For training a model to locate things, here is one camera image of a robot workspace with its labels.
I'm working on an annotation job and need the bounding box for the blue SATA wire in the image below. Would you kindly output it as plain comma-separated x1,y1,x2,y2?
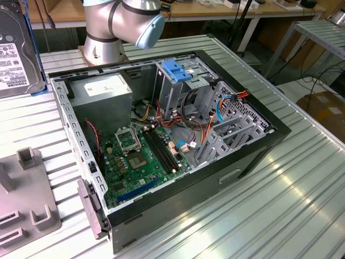
177,93,234,151

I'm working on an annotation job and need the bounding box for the orange red power wire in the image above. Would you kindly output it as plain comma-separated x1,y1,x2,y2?
199,90,251,148

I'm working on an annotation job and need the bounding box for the hard disk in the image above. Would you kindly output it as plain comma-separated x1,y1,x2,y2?
0,0,51,99

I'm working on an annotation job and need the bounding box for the metal disk bay cage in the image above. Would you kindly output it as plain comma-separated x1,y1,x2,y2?
194,80,272,167

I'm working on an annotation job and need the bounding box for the black RAM slot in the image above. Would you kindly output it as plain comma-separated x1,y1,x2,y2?
142,129,173,175
146,129,176,173
153,127,181,171
149,128,178,172

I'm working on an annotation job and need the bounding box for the metal optical drive cage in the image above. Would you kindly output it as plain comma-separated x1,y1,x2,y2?
153,56,219,119

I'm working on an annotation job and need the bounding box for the green motherboard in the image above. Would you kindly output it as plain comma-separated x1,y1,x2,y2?
101,124,192,210

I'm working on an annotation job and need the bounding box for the CPU socket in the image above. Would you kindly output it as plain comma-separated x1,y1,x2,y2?
127,152,149,171

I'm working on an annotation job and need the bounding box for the metal socket cover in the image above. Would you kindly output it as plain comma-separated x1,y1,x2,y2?
114,126,142,156

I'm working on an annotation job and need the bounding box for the blue plastic drive latch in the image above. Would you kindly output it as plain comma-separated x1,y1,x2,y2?
162,60,192,83

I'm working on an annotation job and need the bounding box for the black open PC case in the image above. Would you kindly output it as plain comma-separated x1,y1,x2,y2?
47,50,293,254

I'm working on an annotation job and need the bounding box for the blue expansion slot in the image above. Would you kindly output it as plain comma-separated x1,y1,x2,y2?
117,176,160,205

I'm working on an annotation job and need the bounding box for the grey Dell power supply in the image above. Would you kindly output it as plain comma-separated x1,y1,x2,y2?
68,72,134,138

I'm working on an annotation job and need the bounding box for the cardboard box with labels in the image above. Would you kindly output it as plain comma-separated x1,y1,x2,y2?
296,91,345,141

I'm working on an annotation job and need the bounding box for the wooden desk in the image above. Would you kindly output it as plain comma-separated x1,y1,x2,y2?
26,0,327,32

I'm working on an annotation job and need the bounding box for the grey parts rack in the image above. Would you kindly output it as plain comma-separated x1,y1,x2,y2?
0,147,61,249

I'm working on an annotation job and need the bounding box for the metal slat side table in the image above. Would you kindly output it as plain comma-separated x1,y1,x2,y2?
265,20,345,79

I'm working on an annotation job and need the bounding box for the brown cardboard box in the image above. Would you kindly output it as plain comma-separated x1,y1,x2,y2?
26,0,59,13

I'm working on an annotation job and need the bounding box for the red orange wire bundle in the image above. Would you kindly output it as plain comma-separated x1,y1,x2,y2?
155,99,189,129

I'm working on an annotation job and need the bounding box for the black cable bundle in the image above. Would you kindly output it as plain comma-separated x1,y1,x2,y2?
181,87,213,133

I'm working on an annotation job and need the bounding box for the yellow black power wire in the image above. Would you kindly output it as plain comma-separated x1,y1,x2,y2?
134,99,151,122

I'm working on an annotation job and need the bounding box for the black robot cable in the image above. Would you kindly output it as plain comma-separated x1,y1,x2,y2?
33,0,56,53

